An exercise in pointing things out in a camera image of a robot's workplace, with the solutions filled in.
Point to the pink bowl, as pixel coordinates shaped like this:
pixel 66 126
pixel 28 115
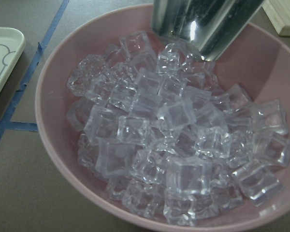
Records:
pixel 256 59

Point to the steel ice scoop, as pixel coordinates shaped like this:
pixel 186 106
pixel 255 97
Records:
pixel 207 27

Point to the pile of clear ice cubes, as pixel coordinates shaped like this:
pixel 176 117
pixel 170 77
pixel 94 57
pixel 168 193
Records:
pixel 167 140

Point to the cream bear tray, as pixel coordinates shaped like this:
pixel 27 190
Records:
pixel 12 44

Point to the bamboo cutting board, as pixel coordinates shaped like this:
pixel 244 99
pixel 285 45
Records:
pixel 278 12

